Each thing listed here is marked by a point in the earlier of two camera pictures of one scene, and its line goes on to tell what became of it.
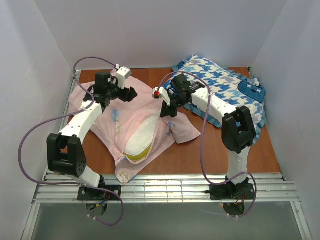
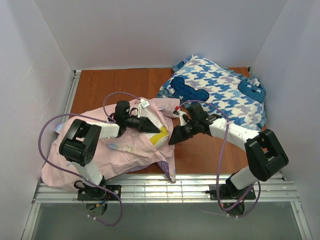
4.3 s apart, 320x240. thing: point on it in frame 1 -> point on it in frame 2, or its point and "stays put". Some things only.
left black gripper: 125,93 -> 142,123
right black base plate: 230,192 stays put
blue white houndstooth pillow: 226,84 stays put
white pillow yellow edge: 139,145 -> 159,139
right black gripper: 173,104 -> 186,130
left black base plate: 85,193 stays put
